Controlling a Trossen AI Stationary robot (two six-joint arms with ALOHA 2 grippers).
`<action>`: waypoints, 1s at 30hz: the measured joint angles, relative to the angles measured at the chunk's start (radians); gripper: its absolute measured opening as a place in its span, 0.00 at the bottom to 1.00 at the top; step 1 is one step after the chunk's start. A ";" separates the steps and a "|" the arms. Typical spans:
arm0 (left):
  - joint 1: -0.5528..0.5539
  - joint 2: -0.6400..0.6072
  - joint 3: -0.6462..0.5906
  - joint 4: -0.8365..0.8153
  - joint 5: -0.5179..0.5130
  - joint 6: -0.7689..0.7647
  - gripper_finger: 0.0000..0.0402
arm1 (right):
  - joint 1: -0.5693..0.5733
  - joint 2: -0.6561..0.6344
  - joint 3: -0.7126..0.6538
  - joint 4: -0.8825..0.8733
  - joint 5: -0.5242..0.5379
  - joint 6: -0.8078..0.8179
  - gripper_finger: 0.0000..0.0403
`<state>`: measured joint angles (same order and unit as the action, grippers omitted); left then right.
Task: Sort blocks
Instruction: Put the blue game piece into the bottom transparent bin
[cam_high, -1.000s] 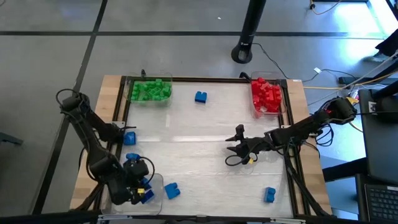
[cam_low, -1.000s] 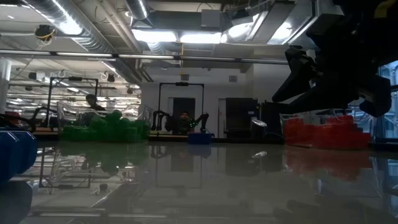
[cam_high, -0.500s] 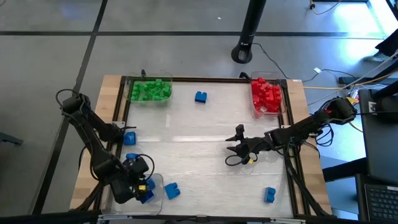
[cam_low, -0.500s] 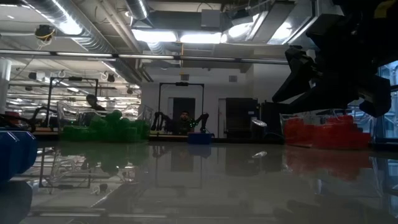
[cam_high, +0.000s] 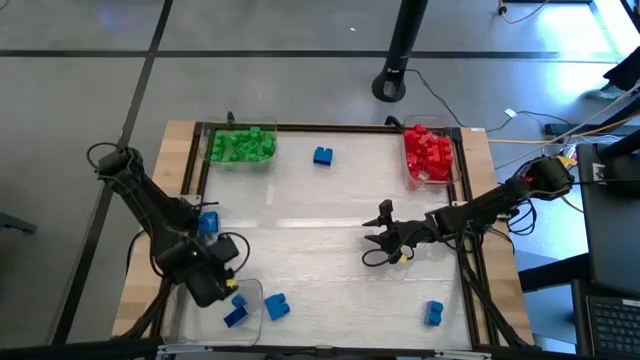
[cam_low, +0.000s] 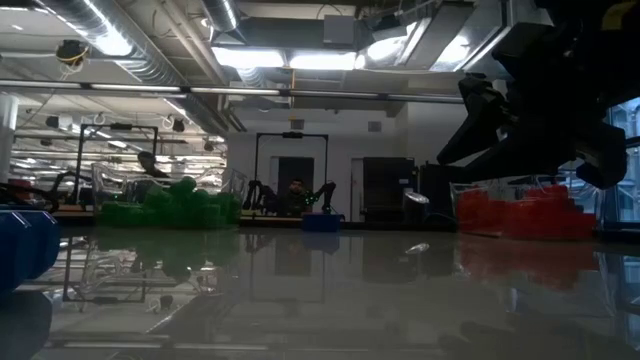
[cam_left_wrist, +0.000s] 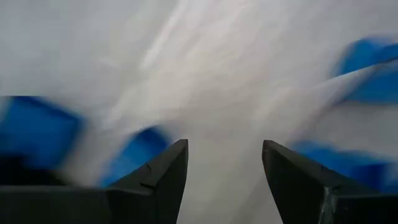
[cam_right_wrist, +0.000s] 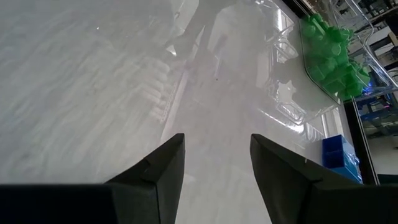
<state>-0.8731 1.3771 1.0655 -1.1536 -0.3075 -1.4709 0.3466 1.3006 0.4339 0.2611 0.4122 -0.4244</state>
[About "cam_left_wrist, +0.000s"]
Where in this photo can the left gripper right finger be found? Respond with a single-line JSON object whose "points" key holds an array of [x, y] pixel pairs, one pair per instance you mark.
{"points": [[304, 193]]}

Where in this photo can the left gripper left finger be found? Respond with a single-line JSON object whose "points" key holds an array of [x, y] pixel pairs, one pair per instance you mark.
{"points": [[149, 193]]}

